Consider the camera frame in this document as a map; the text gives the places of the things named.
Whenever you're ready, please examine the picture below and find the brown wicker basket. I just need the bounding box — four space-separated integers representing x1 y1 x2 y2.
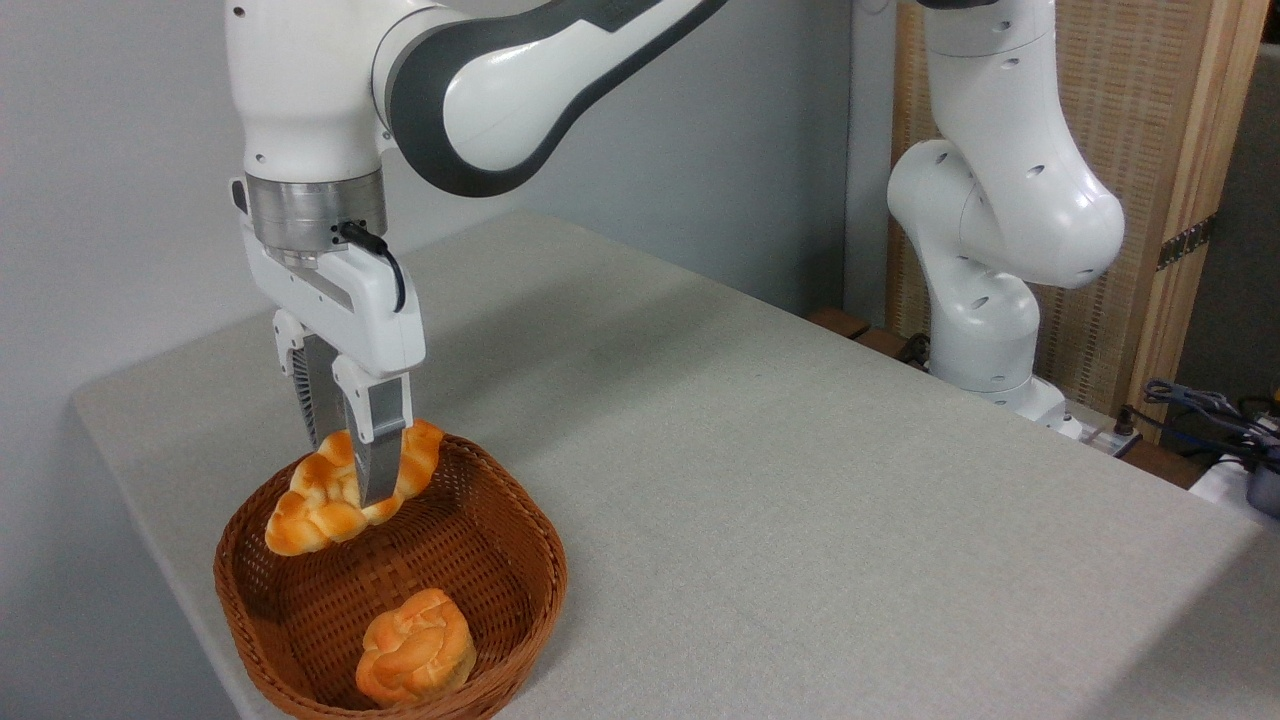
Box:
213 432 569 720

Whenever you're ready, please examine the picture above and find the long braided bread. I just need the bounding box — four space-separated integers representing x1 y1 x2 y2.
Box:
265 418 444 557

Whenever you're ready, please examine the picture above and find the metal screen hinge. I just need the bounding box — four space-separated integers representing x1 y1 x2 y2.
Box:
1157 213 1219 271

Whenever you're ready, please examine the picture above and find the black cable bundle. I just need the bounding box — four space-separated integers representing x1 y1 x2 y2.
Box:
1143 378 1280 471

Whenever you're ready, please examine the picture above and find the grey device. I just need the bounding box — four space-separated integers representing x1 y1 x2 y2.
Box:
1245 462 1280 519

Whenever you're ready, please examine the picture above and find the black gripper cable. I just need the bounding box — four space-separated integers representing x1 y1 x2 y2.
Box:
338 221 408 314

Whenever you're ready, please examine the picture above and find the round knotted bread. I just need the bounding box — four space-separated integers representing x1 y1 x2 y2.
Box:
355 588 478 709

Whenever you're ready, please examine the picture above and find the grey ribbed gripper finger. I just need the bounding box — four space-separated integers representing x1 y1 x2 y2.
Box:
273 310 347 449
332 355 414 508

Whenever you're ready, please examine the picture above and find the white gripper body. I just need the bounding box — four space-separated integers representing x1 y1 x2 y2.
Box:
240 220 428 380

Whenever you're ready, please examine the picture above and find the wooden woven folding screen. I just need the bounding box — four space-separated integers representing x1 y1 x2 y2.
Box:
888 0 1271 443

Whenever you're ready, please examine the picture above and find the white box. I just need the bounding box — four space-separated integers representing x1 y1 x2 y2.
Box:
1190 455 1280 531

